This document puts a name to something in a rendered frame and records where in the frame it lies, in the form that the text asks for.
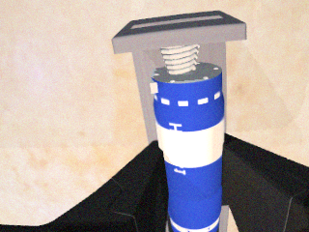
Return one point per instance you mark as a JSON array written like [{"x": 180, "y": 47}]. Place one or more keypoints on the blue and white battery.
[{"x": 189, "y": 114}]

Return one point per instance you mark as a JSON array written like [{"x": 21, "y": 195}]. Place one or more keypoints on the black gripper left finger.
[{"x": 133, "y": 200}]

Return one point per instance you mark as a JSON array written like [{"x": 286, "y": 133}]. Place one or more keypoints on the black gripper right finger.
[{"x": 265, "y": 192}]

